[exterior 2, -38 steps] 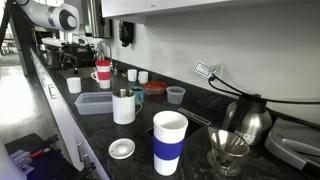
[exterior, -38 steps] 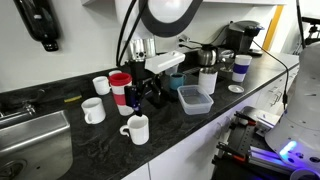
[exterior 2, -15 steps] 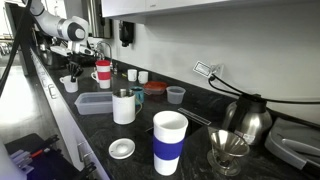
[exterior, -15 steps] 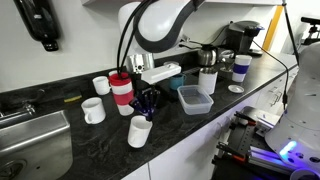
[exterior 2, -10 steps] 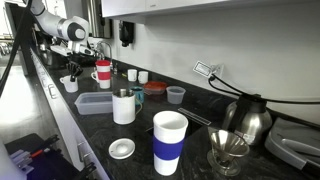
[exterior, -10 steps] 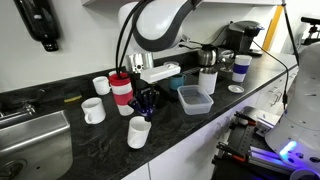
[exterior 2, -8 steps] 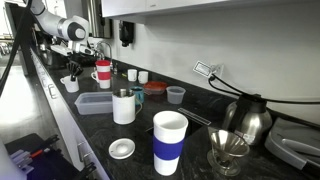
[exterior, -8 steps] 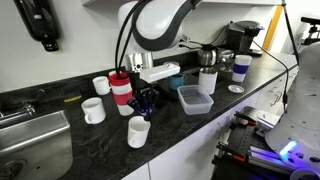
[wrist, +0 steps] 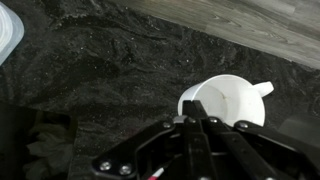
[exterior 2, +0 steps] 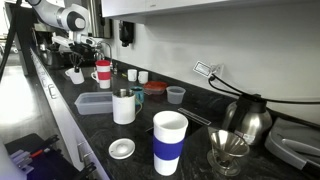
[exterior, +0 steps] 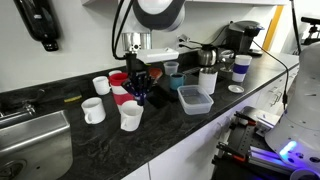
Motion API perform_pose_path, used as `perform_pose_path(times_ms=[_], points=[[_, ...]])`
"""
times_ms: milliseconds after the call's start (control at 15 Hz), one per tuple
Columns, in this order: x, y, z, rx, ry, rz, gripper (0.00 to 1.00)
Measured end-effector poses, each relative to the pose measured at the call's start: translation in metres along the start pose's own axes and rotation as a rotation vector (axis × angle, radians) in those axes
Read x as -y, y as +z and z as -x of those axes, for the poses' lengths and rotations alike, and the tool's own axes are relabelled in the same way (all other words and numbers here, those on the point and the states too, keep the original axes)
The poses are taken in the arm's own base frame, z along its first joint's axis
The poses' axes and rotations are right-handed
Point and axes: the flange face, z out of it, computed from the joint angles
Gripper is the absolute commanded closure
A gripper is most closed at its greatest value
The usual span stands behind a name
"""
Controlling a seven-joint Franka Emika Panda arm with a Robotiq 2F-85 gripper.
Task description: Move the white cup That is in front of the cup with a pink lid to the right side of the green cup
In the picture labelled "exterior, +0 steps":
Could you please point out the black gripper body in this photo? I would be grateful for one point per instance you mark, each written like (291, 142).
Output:
(133, 68)

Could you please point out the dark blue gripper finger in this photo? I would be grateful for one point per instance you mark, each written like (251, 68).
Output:
(132, 86)
(147, 85)

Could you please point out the plain white mug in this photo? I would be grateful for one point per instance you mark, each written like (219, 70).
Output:
(94, 111)
(131, 116)
(115, 72)
(101, 86)

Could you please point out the white cup red lid band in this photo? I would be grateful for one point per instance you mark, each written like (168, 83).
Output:
(117, 81)

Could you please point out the small clear plastic cup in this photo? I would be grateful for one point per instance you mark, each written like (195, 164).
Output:
(171, 68)

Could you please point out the teal cup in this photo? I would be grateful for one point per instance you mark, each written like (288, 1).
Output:
(176, 82)

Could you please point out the white round cup lid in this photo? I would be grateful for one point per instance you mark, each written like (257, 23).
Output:
(236, 88)

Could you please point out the white cup blue band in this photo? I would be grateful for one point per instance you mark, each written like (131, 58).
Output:
(241, 68)

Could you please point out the clear plastic food container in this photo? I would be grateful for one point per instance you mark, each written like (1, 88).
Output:
(195, 100)

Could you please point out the white steel-lined tumbler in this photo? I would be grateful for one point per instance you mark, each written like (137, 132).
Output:
(207, 81)

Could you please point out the yellow green sponge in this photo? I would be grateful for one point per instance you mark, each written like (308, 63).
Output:
(72, 96)

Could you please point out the stainless steel carafe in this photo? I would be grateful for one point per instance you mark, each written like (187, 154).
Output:
(207, 56)

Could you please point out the white base cabinet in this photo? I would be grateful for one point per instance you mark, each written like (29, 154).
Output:
(186, 156)

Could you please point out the grey black coffee maker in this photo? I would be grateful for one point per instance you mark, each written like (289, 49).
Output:
(243, 35)

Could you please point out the black equipment cart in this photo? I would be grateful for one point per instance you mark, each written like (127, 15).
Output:
(243, 136)

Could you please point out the steel sink faucet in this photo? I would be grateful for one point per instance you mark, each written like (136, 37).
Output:
(23, 106)

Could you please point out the stainless steel sink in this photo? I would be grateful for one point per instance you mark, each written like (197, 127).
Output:
(33, 143)

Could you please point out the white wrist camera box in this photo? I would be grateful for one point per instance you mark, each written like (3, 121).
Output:
(156, 55)

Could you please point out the white wall power outlet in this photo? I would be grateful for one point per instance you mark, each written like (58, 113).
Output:
(182, 41)

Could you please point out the black wall dispenser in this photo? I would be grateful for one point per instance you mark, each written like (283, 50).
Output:
(38, 23)

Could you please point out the white wall cabinet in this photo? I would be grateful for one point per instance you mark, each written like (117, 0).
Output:
(216, 2)

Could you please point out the yellow door frame strip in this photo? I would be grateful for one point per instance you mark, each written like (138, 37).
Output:
(273, 26)

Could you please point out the aluminium extrusion rail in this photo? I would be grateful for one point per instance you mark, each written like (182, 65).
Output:
(266, 156)

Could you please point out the black camera on stand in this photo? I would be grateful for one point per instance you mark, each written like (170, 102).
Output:
(311, 20)

